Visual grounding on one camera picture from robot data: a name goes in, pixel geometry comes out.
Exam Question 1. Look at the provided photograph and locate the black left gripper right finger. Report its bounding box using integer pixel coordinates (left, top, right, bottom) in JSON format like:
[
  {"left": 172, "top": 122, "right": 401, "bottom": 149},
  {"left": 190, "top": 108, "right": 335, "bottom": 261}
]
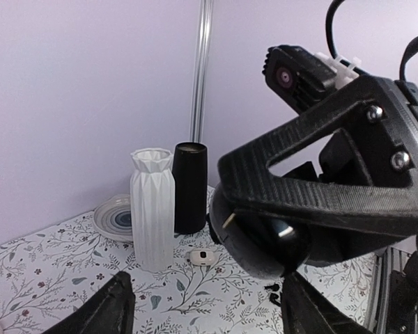
[{"left": 281, "top": 272, "right": 370, "bottom": 334}]

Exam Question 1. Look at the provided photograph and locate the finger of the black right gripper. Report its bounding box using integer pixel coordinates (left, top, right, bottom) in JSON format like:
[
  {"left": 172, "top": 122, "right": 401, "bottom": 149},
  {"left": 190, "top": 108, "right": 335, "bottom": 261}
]
[
  {"left": 241, "top": 209, "right": 406, "bottom": 267},
  {"left": 215, "top": 74, "right": 418, "bottom": 230}
]

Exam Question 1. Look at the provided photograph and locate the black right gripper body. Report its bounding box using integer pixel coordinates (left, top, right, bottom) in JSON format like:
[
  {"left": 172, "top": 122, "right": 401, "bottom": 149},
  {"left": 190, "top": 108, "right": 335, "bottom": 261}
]
[{"left": 313, "top": 79, "right": 418, "bottom": 244}]

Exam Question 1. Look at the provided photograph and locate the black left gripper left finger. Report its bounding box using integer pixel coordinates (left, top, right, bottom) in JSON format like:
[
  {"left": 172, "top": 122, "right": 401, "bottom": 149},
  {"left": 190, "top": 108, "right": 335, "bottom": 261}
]
[{"left": 45, "top": 271, "right": 136, "bottom": 334}]

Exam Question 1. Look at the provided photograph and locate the black earbud case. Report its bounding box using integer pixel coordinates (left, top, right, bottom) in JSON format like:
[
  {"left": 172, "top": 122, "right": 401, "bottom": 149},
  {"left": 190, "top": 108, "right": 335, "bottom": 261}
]
[{"left": 208, "top": 184, "right": 311, "bottom": 280}]

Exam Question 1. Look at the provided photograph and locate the small white earbud case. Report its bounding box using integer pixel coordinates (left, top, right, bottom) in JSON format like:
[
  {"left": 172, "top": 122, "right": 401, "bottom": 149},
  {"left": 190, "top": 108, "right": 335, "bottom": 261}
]
[{"left": 189, "top": 248, "right": 217, "bottom": 267}]

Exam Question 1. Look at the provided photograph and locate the black earbud lower right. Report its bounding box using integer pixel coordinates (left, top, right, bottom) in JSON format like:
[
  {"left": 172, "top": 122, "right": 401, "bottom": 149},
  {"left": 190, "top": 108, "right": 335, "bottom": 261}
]
[{"left": 269, "top": 293, "right": 281, "bottom": 308}]

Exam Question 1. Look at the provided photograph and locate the black earbud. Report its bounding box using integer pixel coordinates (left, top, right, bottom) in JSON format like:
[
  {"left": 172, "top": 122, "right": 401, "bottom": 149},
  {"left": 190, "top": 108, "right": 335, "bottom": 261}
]
[
  {"left": 265, "top": 283, "right": 281, "bottom": 292},
  {"left": 269, "top": 293, "right": 281, "bottom": 308}
]

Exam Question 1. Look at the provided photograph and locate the black earbud upper right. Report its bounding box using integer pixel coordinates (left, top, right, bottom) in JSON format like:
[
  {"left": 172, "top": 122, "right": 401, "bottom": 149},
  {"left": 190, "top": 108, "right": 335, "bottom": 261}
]
[{"left": 265, "top": 283, "right": 281, "bottom": 292}]

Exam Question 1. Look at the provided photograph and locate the white ribbed plate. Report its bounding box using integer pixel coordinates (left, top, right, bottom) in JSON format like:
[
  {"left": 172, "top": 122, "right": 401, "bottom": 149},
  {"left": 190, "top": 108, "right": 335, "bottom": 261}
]
[{"left": 93, "top": 194, "right": 133, "bottom": 243}]

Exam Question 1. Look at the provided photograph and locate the white pleated vase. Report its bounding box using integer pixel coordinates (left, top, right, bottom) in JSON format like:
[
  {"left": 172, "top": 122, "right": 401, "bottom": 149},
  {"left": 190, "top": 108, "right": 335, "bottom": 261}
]
[{"left": 130, "top": 148, "right": 176, "bottom": 273}]

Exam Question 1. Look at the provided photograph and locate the black tall tumbler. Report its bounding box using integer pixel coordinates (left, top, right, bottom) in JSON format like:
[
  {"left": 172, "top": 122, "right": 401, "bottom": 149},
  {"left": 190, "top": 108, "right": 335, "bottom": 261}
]
[{"left": 172, "top": 142, "right": 208, "bottom": 234}]

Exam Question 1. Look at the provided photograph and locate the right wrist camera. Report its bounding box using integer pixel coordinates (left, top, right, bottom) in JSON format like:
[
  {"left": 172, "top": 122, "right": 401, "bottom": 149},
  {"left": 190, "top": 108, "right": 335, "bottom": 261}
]
[{"left": 262, "top": 45, "right": 359, "bottom": 114}]

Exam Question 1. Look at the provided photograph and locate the aluminium corner post right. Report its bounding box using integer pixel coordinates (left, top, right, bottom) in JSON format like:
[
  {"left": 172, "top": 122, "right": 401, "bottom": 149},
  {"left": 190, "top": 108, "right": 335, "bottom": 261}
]
[{"left": 189, "top": 0, "right": 215, "bottom": 143}]

